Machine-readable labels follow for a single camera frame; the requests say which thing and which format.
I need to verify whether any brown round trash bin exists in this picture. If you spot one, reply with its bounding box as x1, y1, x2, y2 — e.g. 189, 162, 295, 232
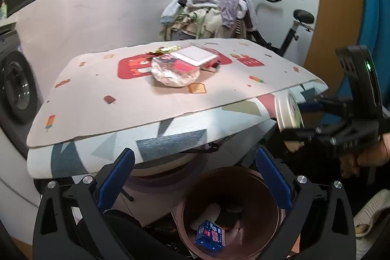
174, 166, 282, 259

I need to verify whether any black exercise bike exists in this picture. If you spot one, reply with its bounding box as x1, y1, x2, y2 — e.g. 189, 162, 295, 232
247, 0, 315, 57

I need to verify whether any pile of clothes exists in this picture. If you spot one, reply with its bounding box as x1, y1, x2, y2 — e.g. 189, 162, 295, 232
160, 0, 258, 41

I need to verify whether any white flat box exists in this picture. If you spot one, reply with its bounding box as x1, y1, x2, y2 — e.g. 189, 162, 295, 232
171, 45, 218, 67

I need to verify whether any clear plastic bag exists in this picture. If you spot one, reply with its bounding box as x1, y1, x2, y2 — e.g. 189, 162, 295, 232
151, 54, 200, 88

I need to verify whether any black washing machine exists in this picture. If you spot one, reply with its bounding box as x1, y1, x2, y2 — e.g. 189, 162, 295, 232
0, 23, 42, 158

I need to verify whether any blue cardboard box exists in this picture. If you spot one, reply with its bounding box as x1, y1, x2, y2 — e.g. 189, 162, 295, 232
195, 220, 225, 252

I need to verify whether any gold foil wrapper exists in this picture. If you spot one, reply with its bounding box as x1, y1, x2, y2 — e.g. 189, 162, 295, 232
147, 46, 182, 57

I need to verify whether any patterned bed mattress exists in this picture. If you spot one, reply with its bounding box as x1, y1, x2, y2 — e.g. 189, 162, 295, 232
26, 80, 329, 180

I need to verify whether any right hand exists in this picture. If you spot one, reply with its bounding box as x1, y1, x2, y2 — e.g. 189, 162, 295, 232
284, 133, 390, 178

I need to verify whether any white cartoon print mat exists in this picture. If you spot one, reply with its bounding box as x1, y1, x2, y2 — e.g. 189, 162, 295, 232
26, 39, 317, 148

